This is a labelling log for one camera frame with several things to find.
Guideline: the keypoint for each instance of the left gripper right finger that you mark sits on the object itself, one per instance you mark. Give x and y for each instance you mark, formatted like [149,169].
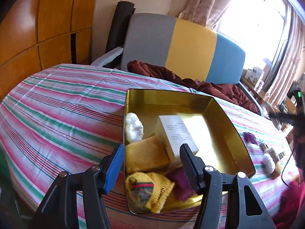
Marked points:
[192,167]

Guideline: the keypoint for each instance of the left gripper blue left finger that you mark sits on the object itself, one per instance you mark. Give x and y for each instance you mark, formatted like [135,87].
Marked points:
[112,168]

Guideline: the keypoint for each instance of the purple snack packet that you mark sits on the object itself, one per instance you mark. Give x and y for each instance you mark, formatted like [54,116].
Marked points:
[179,176]
[249,138]

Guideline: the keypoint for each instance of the yellow sponge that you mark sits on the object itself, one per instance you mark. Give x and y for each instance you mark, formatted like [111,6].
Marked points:
[146,155]
[277,171]

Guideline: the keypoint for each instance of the white carton box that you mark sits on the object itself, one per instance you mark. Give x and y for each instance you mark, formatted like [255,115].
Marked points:
[172,132]

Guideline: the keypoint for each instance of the cracker packet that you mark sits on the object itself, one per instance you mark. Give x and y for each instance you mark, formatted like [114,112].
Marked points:
[269,150]

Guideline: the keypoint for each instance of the white sock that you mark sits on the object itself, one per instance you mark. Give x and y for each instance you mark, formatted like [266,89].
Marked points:
[268,163]

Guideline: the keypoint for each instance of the gold tin box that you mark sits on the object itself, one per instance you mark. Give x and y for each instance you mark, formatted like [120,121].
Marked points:
[219,144]

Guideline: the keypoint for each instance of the white appliance box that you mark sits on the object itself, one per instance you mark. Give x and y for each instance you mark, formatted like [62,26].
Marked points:
[254,75]

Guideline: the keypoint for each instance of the maroon blanket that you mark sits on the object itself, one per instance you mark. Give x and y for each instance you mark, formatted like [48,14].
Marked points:
[229,92]

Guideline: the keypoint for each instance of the striped bed sheet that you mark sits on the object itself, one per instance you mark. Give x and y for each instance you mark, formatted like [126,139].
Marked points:
[67,117]

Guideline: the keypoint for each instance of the red garment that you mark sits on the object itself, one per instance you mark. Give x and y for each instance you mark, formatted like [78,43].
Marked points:
[291,203]

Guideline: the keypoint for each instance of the grey yellow blue headboard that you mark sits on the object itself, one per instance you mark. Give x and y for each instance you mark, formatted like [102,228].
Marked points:
[185,48]

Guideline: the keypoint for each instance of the black rolled mat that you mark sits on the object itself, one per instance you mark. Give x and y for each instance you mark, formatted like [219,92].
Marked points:
[118,30]

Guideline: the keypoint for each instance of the pink curtain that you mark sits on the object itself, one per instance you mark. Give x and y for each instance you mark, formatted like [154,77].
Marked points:
[207,13]

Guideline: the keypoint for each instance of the wooden wardrobe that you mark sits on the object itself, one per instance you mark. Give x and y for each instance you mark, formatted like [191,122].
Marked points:
[38,34]

